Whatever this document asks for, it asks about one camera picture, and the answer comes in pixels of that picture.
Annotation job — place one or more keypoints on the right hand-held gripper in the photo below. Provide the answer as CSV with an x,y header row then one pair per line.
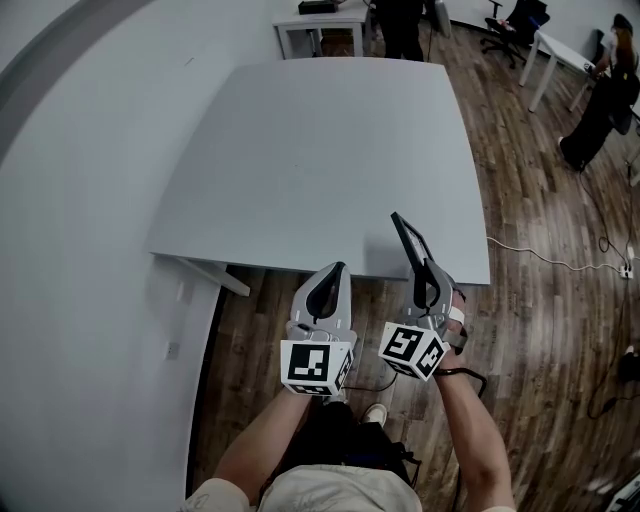
x,y
407,345

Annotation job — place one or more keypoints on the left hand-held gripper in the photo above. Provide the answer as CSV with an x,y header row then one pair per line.
x,y
307,362

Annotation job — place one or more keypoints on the person's left forearm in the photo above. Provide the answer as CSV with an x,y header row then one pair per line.
x,y
260,440

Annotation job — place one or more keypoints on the person's right forearm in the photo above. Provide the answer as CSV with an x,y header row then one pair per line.
x,y
465,430

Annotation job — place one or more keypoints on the person's right hand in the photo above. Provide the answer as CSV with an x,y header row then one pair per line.
x,y
456,326

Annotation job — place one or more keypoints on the person's left white shoe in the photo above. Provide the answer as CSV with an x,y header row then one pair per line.
x,y
335,400

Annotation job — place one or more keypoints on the person's white shoe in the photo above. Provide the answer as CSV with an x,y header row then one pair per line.
x,y
335,400
375,414

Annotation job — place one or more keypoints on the person's right white shoe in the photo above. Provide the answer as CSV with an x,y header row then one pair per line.
x,y
375,414

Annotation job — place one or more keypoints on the person's black trousers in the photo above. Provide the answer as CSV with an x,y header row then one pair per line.
x,y
325,430

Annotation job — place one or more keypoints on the grey table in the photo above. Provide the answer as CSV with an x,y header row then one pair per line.
x,y
325,160

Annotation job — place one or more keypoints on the black waist pack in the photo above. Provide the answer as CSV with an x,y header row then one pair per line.
x,y
390,460

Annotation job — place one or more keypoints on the person's beige printed shirt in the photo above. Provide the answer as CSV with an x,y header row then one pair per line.
x,y
340,492

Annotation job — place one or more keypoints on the white power strip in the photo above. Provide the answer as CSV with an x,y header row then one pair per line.
x,y
626,271

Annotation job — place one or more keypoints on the black office chair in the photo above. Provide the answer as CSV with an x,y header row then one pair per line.
x,y
515,30

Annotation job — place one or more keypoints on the white metal rack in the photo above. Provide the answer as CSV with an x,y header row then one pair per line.
x,y
627,497

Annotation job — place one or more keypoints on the small white table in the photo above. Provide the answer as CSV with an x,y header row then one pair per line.
x,y
320,22

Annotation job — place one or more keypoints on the black box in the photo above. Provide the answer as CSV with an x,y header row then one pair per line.
x,y
316,7

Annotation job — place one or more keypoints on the wall socket plate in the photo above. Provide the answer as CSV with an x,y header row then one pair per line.
x,y
180,291
173,350

